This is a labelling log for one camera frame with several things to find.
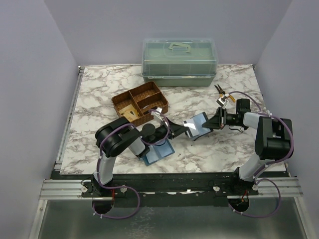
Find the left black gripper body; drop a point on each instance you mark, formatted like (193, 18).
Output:
(161, 132)

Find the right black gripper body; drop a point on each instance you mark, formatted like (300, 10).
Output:
(231, 120)

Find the black leather card holder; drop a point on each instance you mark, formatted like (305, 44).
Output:
(195, 128)

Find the brown wicker divided tray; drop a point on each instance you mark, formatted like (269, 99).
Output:
(144, 97)

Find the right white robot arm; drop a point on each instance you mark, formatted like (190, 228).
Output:
(274, 140)

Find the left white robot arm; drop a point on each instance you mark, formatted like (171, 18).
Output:
(112, 139)

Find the blue plastic card sleeve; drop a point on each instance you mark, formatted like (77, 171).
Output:
(158, 152)

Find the gold cards in tray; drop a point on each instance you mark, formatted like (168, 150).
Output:
(129, 112)

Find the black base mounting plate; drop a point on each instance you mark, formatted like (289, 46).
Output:
(167, 190)

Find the green clear-lid storage box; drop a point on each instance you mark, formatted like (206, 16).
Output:
(176, 62)

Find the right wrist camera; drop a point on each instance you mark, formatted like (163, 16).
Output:
(222, 101)

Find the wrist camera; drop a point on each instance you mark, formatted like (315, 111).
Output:
(156, 113)
(222, 101)

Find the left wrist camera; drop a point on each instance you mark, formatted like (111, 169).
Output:
(156, 113)

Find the yellow handled pliers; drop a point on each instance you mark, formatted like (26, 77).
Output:
(222, 93)

